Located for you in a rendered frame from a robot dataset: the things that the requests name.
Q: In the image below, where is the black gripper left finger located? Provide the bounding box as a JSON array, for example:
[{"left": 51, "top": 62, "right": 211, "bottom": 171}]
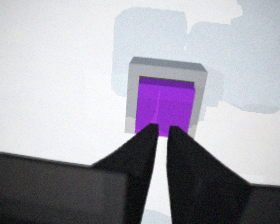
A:
[{"left": 0, "top": 123, "right": 159, "bottom": 224}]

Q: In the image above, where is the purple button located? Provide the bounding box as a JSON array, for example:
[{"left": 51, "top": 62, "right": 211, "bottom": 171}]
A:
[{"left": 124, "top": 57, "right": 208, "bottom": 139}]

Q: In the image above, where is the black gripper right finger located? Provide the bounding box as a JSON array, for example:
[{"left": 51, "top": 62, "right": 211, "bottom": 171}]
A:
[{"left": 166, "top": 125, "right": 280, "bottom": 224}]

